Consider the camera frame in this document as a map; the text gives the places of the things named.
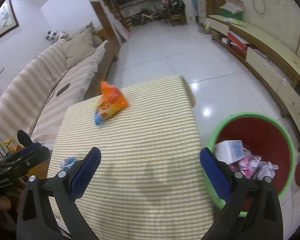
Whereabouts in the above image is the white paper ball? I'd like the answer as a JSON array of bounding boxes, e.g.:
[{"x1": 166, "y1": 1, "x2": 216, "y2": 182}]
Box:
[{"x1": 255, "y1": 161, "x2": 279, "y2": 180}]

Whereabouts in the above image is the white blue carton box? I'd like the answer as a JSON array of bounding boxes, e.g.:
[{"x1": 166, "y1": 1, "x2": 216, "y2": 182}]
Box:
[{"x1": 215, "y1": 140, "x2": 244, "y2": 164}]

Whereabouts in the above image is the orange snack bag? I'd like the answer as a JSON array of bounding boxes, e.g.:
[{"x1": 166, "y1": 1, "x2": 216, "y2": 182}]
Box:
[{"x1": 95, "y1": 81, "x2": 129, "y2": 125}]

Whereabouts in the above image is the left hand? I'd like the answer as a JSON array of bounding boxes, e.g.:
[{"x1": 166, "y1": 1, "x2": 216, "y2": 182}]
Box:
[{"x1": 0, "y1": 178, "x2": 26, "y2": 211}]

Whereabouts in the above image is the small blue wrapper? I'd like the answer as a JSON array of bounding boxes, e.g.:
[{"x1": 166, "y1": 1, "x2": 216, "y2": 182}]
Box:
[{"x1": 60, "y1": 157, "x2": 77, "y2": 171}]

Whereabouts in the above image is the black phone on sofa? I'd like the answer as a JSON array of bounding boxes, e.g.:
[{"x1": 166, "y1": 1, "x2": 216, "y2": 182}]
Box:
[{"x1": 56, "y1": 83, "x2": 70, "y2": 97}]

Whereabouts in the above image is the red bin green rim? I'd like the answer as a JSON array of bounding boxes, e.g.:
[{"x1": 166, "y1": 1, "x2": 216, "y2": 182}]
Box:
[{"x1": 205, "y1": 112, "x2": 295, "y2": 199}]

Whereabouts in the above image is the beige striped sofa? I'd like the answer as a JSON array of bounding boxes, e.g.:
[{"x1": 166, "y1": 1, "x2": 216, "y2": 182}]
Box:
[{"x1": 0, "y1": 23, "x2": 116, "y2": 150}]

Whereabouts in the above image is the beige cushion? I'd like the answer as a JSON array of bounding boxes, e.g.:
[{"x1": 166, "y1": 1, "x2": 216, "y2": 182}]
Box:
[{"x1": 63, "y1": 29, "x2": 96, "y2": 69}]

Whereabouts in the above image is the green checked tablecloth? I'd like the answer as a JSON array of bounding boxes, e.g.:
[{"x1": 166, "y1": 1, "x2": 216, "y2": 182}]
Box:
[{"x1": 48, "y1": 76, "x2": 213, "y2": 239}]

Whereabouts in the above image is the plush toy on sofa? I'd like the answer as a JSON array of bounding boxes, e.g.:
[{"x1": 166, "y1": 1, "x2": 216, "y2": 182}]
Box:
[{"x1": 45, "y1": 31, "x2": 68, "y2": 44}]

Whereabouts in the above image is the curved TV cabinet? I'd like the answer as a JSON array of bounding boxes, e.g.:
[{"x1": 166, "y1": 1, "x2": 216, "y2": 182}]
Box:
[{"x1": 209, "y1": 15, "x2": 300, "y2": 152}]

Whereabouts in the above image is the balance bike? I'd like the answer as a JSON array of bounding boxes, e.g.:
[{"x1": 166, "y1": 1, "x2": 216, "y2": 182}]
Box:
[{"x1": 132, "y1": 13, "x2": 162, "y2": 26}]

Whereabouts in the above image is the framed picture on wall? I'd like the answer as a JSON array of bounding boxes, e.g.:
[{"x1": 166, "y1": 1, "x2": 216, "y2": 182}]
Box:
[{"x1": 0, "y1": 0, "x2": 19, "y2": 38}]

